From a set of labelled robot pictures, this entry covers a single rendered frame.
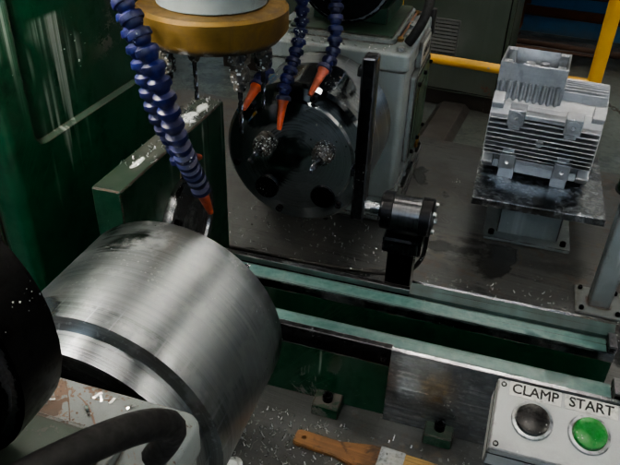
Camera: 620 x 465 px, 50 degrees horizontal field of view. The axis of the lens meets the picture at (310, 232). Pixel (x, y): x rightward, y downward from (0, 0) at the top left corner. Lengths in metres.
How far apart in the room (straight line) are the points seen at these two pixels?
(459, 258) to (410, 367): 0.45
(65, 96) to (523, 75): 0.80
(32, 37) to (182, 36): 0.19
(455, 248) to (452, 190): 0.24
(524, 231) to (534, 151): 0.18
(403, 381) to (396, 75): 0.58
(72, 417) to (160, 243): 0.22
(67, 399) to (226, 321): 0.17
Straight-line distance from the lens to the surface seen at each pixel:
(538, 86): 1.30
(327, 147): 1.05
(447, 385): 0.91
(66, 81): 0.92
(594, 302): 1.26
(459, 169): 1.63
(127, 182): 0.82
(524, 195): 1.32
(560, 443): 0.66
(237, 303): 0.65
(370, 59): 0.91
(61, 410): 0.53
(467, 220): 1.43
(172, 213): 0.91
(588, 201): 1.35
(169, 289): 0.62
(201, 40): 0.75
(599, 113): 1.29
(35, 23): 0.86
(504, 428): 0.66
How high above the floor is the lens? 1.54
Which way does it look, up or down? 34 degrees down
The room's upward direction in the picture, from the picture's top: 2 degrees clockwise
